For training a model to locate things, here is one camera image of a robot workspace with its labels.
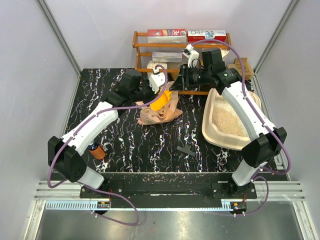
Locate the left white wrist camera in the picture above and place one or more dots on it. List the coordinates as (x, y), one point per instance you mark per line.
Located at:
(156, 81)

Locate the white paper bag on shelf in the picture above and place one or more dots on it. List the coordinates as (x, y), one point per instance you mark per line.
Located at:
(224, 53)

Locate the red white box right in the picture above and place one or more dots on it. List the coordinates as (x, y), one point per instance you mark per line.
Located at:
(197, 35)

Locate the white bag lower shelf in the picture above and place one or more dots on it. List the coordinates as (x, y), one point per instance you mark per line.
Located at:
(151, 65)

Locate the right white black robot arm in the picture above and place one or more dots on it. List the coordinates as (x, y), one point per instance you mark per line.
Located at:
(266, 140)

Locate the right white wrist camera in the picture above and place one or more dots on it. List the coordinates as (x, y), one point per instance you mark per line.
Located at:
(192, 55)

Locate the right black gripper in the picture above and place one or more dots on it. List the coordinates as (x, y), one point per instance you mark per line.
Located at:
(182, 82)

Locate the yellow plastic litter scoop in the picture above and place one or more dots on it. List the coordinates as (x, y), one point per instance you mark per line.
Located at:
(162, 101)

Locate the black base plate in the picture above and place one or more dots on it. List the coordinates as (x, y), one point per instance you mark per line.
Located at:
(208, 184)

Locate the beige litter box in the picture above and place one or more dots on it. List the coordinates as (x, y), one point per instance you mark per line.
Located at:
(221, 126)

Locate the orange spray bottle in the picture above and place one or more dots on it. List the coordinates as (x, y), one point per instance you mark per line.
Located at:
(97, 151)

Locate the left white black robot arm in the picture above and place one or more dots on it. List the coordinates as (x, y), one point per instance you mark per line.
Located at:
(65, 153)

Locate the silver box middle shelf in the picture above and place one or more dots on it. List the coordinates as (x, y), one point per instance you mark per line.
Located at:
(167, 57)

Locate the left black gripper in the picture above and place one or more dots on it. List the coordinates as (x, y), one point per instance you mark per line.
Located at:
(146, 83)

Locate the red silver box left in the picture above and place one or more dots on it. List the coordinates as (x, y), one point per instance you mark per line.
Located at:
(176, 35)

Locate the black bag clip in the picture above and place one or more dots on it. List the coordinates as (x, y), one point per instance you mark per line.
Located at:
(186, 149)

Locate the brown cardboard boxes right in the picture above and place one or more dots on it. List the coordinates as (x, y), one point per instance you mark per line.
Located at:
(248, 70)

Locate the pink cat litter bag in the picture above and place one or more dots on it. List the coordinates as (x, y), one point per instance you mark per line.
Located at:
(163, 115)

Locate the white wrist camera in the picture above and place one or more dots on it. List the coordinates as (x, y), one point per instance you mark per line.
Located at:
(192, 55)
(156, 81)

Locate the wooden shelf rack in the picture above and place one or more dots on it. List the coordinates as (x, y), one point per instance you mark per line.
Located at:
(144, 51)

